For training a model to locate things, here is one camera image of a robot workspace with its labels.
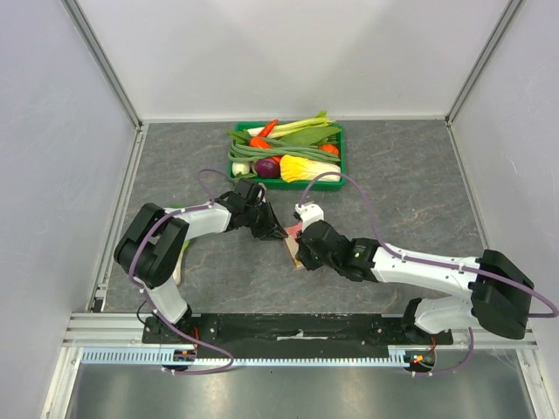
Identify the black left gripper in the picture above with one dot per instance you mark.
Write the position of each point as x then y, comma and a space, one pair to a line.
262, 231

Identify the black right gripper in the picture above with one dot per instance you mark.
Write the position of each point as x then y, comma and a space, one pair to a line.
307, 248

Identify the pink express box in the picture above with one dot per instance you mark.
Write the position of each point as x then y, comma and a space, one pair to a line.
292, 245

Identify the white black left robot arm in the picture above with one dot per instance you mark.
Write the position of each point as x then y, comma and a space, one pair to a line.
151, 247

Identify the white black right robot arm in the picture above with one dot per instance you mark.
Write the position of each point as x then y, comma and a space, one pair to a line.
483, 291

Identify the green plastic crate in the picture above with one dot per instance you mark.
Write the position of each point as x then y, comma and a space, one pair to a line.
243, 137

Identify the purple onion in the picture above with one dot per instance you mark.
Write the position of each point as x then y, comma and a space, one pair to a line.
267, 168

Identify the yellow napa cabbage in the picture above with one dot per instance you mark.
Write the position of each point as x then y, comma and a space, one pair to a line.
299, 169

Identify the green long beans bundle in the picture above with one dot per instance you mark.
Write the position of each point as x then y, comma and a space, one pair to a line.
244, 153

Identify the orange pumpkin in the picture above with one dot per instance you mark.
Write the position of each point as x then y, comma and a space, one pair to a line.
330, 148

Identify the large green leaf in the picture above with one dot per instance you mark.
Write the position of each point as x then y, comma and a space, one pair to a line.
310, 136

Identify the red chili pepper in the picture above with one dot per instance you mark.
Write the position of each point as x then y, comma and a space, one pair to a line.
268, 128

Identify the green white bok choy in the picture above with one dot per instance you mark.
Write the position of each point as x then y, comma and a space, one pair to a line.
177, 272

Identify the pale green celery stalk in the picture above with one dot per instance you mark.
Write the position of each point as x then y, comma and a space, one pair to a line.
319, 120

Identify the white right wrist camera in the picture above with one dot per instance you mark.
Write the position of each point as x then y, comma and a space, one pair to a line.
308, 213

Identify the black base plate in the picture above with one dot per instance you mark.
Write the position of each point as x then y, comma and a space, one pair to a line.
223, 329

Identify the slotted cable duct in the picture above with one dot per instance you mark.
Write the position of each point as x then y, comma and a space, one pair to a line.
170, 356

